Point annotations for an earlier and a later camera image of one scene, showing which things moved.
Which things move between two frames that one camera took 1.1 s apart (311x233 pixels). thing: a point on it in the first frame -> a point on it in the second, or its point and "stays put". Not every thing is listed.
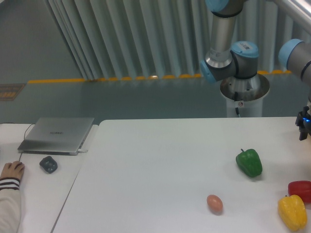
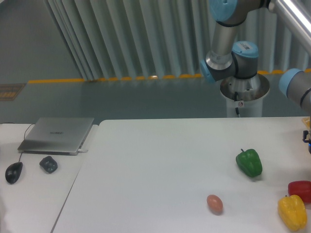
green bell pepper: (250, 162) stays put
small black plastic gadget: (48, 164) stays put
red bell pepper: (301, 188) stays put
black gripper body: (303, 122) -> (305, 132)
